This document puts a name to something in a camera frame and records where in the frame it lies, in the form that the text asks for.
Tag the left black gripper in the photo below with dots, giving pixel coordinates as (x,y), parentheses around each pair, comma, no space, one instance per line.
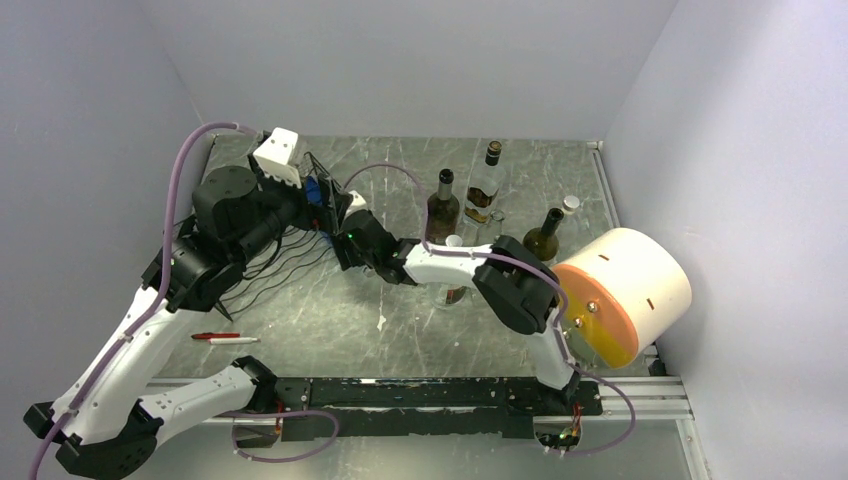
(310,216)

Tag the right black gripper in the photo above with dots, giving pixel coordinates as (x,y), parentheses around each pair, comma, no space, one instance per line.
(342,245)

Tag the blue square bottle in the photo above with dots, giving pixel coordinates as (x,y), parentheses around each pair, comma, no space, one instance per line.
(316,204)

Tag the black wire wine rack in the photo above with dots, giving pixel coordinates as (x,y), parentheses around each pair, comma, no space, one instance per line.
(291,258)

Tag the brown label wine bottle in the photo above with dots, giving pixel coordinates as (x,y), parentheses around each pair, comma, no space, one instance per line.
(442,210)

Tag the round clear silver-cap bottle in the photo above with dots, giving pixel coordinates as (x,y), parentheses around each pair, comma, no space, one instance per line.
(447,295)

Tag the tall clear bottle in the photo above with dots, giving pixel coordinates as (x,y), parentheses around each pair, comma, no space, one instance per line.
(490,231)

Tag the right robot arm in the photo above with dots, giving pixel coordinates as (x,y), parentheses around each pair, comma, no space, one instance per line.
(524,294)

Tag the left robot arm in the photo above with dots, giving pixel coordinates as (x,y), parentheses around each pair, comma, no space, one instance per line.
(105,426)

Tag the clear gold label bottle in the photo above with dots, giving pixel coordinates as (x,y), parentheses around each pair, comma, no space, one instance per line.
(485,182)

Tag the dark green wine bottle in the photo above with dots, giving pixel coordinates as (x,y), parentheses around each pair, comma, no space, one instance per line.
(542,241)

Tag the small clear capped bottle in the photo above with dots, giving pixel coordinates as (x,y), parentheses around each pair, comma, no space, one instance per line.
(571,205)

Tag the red white pen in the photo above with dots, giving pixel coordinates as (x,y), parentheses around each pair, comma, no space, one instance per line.
(225,338)

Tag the white orange cylinder container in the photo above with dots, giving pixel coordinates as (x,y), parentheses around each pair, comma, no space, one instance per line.
(624,291)

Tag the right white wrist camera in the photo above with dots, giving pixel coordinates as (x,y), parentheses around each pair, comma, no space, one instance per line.
(358,203)

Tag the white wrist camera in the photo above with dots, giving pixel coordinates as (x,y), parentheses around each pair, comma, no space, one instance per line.
(358,203)
(275,156)

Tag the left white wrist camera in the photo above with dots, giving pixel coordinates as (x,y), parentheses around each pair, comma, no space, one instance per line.
(275,156)

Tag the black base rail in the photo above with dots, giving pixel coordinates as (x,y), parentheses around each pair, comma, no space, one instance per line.
(358,407)

